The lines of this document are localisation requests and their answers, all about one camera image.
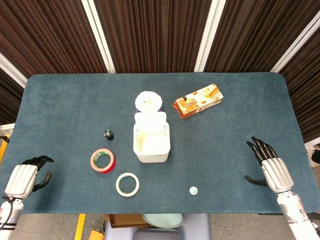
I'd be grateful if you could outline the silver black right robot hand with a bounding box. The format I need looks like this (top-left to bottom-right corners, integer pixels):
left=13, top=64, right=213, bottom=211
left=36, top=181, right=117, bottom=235
left=244, top=136, right=295, bottom=194

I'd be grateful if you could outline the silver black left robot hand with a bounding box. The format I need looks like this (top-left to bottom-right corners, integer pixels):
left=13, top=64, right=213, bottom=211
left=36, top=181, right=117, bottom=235
left=4, top=155, right=55, bottom=200

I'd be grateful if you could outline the orange biscuit box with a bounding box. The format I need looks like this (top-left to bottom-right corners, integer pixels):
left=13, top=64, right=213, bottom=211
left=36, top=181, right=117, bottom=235
left=172, top=83, right=224, bottom=119

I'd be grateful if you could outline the white flip-lid trash bin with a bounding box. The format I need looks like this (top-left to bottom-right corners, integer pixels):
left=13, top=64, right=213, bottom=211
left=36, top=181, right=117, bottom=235
left=132, top=111, right=172, bottom=164

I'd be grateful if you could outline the blue table cloth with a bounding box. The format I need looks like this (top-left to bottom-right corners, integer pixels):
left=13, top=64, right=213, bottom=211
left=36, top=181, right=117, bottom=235
left=0, top=72, right=320, bottom=215

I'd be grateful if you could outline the yellow floor strip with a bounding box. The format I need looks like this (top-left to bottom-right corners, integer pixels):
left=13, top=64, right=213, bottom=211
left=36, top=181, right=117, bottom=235
left=74, top=213, right=86, bottom=240

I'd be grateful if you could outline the red tape roll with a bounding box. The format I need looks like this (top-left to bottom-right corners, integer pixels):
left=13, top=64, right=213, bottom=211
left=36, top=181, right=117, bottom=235
left=90, top=148, right=117, bottom=174

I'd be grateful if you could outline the orange object on floor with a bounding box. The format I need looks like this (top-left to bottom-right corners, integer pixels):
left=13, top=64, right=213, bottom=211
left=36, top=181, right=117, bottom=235
left=87, top=229, right=105, bottom=240

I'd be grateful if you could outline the grey plastic stool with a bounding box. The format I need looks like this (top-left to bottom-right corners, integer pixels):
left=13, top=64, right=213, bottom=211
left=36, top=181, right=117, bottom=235
left=104, top=213, right=213, bottom=240

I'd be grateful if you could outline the white masking tape roll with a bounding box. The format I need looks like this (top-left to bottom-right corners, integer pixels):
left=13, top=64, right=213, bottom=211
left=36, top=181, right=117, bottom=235
left=115, top=172, right=140, bottom=198

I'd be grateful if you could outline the pale green plate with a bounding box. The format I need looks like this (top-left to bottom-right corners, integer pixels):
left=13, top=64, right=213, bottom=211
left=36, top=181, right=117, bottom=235
left=141, top=213, right=186, bottom=229

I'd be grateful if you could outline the white round lid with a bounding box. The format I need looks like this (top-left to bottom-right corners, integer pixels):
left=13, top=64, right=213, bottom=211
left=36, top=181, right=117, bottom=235
left=134, top=91, right=165, bottom=114

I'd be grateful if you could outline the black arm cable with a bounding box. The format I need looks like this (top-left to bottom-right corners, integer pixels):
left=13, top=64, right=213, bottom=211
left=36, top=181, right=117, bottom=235
left=0, top=195, right=16, bottom=231

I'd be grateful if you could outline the yellow frame bar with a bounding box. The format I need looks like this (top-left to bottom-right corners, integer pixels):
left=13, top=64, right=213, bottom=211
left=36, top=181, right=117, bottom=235
left=0, top=133, right=11, bottom=164

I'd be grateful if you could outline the white partition post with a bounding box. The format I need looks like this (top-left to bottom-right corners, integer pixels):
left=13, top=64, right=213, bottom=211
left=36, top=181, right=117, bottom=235
left=193, top=0, right=227, bottom=73
left=0, top=52, right=28, bottom=89
left=270, top=11, right=320, bottom=74
left=81, top=0, right=117, bottom=74

